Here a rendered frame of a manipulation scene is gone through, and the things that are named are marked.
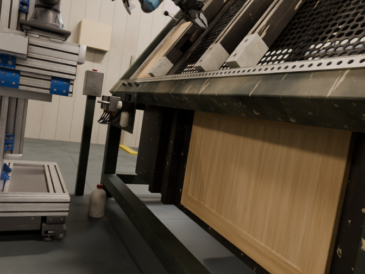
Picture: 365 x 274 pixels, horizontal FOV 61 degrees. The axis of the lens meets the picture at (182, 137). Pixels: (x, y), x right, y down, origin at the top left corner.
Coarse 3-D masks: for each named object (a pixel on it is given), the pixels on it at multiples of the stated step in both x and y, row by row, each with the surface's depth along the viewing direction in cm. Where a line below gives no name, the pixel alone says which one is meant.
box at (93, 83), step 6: (90, 72) 221; (96, 72) 223; (84, 78) 230; (90, 78) 222; (96, 78) 224; (102, 78) 225; (84, 84) 226; (90, 84) 222; (96, 84) 224; (102, 84) 226; (84, 90) 223; (90, 90) 223; (96, 90) 225; (96, 96) 226
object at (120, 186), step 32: (160, 128) 192; (160, 160) 195; (352, 160) 84; (128, 192) 196; (160, 192) 197; (352, 192) 83; (160, 224) 151; (352, 224) 75; (160, 256) 130; (192, 256) 122; (352, 256) 75
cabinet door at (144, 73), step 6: (186, 24) 213; (180, 30) 216; (174, 36) 217; (168, 42) 218; (162, 48) 218; (156, 54) 219; (162, 54) 207; (150, 60) 220; (156, 60) 208; (150, 66) 209; (144, 72) 210
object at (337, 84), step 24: (192, 72) 129; (312, 72) 70; (336, 72) 64; (360, 72) 59; (144, 96) 170; (168, 96) 138; (192, 96) 116; (216, 96) 100; (240, 96) 88; (264, 96) 78; (288, 96) 71; (312, 96) 65; (336, 96) 60; (360, 96) 55; (288, 120) 80; (312, 120) 72; (336, 120) 66; (360, 120) 60
